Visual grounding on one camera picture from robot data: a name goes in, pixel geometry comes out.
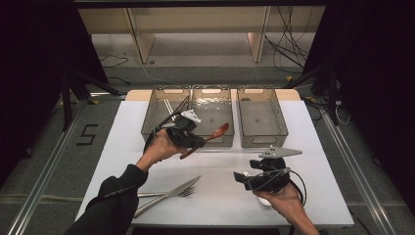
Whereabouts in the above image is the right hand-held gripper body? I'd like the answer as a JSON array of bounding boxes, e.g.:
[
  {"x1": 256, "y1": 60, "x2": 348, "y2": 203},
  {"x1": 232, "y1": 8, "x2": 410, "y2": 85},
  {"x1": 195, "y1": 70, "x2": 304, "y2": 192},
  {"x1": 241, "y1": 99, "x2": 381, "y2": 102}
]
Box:
[{"x1": 248, "y1": 145, "x2": 303, "y2": 194}]

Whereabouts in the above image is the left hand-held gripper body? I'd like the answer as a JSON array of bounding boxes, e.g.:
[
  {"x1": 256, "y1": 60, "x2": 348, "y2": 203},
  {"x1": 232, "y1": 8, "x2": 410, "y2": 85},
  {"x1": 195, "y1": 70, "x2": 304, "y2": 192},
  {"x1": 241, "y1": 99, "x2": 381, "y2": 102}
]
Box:
[{"x1": 162, "y1": 109, "x2": 200, "y2": 149}]

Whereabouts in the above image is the brown wooden spoon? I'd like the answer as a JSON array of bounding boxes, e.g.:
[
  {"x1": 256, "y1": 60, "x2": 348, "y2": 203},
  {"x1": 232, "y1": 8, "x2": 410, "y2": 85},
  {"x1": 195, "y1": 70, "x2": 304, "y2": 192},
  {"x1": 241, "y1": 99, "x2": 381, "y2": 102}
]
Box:
[{"x1": 179, "y1": 122, "x2": 230, "y2": 161}]

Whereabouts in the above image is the smoky transparent plastic bin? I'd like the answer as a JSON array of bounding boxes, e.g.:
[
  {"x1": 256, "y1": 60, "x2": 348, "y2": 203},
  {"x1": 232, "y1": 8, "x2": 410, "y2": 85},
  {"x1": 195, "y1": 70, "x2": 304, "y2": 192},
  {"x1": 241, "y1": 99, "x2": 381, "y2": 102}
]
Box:
[
  {"x1": 140, "y1": 84, "x2": 192, "y2": 148},
  {"x1": 237, "y1": 85, "x2": 290, "y2": 149},
  {"x1": 189, "y1": 83, "x2": 236, "y2": 149}
]

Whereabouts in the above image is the steel table knife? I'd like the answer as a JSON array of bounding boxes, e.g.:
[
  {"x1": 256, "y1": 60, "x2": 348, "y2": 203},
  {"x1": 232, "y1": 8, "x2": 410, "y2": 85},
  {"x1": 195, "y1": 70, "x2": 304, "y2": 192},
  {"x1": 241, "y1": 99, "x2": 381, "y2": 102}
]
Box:
[{"x1": 133, "y1": 174, "x2": 203, "y2": 219}]

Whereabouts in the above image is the steel fork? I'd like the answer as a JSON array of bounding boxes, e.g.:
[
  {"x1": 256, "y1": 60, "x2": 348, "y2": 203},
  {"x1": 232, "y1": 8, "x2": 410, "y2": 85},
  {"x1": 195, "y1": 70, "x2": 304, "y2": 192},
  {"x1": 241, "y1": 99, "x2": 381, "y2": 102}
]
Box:
[{"x1": 136, "y1": 186, "x2": 197, "y2": 199}]

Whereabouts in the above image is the person's left hand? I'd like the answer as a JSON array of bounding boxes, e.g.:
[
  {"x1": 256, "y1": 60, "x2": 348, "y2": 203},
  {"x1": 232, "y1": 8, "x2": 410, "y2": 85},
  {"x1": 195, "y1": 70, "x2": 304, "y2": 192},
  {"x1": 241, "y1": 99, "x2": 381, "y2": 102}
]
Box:
[{"x1": 136, "y1": 127, "x2": 188, "y2": 173}]

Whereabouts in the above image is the person's right hand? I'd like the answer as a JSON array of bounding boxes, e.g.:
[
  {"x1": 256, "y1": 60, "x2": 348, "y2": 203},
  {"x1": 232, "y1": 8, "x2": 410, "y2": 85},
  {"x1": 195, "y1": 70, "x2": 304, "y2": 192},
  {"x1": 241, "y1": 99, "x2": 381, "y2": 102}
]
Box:
[{"x1": 253, "y1": 183, "x2": 311, "y2": 226}]

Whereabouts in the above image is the light wooden table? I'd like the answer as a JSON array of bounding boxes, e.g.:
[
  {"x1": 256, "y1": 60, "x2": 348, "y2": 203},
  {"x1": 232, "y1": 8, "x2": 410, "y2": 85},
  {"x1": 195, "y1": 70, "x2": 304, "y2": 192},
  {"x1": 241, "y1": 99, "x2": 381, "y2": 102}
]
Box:
[{"x1": 125, "y1": 88, "x2": 301, "y2": 102}]

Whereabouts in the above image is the black metal stand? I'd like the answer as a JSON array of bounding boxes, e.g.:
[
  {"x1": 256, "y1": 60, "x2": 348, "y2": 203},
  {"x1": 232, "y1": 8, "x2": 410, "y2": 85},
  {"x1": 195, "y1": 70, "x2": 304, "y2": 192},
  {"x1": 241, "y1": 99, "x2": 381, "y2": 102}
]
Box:
[{"x1": 283, "y1": 64, "x2": 341, "y2": 126}]

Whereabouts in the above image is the black tripod stand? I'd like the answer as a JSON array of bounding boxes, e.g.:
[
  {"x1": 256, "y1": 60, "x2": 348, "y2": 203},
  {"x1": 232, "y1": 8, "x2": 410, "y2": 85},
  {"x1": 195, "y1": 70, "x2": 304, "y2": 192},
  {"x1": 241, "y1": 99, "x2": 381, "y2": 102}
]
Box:
[{"x1": 60, "y1": 69, "x2": 122, "y2": 131}]

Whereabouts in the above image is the black overhead beam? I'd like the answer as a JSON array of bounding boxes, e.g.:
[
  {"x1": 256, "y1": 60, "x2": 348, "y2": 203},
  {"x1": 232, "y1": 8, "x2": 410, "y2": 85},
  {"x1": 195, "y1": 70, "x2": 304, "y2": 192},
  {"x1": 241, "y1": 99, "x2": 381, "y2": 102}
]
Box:
[{"x1": 72, "y1": 0, "x2": 327, "y2": 9}]

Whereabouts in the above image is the black curtain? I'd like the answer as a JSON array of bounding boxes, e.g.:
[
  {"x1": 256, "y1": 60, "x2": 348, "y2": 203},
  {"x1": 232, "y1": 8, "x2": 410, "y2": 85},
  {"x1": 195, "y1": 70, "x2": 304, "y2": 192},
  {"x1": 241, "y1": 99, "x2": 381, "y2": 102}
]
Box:
[
  {"x1": 302, "y1": 0, "x2": 415, "y2": 210},
  {"x1": 0, "y1": 0, "x2": 110, "y2": 184}
]

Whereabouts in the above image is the right hand-held gripper cable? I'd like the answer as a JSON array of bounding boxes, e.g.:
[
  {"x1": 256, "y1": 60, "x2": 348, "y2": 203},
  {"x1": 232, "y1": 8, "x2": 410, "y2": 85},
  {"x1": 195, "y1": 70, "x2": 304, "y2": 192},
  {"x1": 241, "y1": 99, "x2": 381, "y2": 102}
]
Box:
[{"x1": 254, "y1": 167, "x2": 308, "y2": 209}]

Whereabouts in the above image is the white floor cable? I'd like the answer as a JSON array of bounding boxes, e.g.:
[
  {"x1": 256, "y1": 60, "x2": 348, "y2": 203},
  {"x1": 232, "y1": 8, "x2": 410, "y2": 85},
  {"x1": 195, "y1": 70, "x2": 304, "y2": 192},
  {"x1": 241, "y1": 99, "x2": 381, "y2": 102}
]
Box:
[{"x1": 141, "y1": 62, "x2": 174, "y2": 85}]

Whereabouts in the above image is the short aluminium floor rail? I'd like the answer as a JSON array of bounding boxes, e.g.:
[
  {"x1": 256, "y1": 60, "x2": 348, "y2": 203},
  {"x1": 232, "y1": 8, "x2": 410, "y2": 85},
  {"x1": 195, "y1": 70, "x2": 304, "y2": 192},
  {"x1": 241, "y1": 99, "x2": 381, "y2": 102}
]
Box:
[{"x1": 88, "y1": 92, "x2": 128, "y2": 101}]

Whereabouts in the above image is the white looped cable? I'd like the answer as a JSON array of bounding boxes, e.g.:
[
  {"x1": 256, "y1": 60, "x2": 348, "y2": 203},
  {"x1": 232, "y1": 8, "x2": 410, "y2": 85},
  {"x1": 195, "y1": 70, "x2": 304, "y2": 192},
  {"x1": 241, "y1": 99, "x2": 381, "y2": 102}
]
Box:
[{"x1": 335, "y1": 99, "x2": 351, "y2": 126}]

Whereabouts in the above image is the black floor cable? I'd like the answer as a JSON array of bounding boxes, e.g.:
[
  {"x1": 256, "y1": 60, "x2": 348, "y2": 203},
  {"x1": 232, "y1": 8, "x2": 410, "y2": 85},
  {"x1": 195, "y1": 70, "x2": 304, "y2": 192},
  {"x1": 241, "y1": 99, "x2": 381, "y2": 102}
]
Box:
[{"x1": 98, "y1": 54, "x2": 130, "y2": 70}]

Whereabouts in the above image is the bundle of black cables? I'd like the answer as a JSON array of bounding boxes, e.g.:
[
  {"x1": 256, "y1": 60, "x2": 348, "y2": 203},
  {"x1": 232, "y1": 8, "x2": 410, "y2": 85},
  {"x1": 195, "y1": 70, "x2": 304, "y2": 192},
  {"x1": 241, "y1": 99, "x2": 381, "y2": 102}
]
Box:
[{"x1": 263, "y1": 5, "x2": 316, "y2": 75}]

